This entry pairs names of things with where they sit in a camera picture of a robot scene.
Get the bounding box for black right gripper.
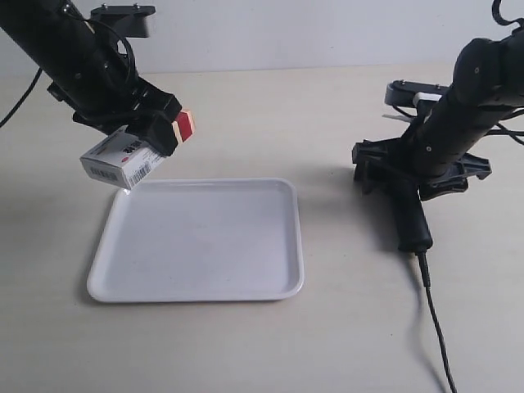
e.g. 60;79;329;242
354;127;490;201

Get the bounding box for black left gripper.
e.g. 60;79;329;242
47;70;181;156

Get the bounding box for black handheld barcode scanner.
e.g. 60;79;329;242
351;138;433;255

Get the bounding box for white red medicine box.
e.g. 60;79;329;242
79;109;194;190

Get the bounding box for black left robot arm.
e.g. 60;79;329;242
1;1;182;156

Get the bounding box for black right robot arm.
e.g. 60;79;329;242
352;32;523;201

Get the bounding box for white plastic tray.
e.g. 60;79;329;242
87;178;305;304

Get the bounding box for black scanner cable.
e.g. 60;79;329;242
415;250;459;393

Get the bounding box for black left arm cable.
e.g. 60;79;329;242
0;67;44;128

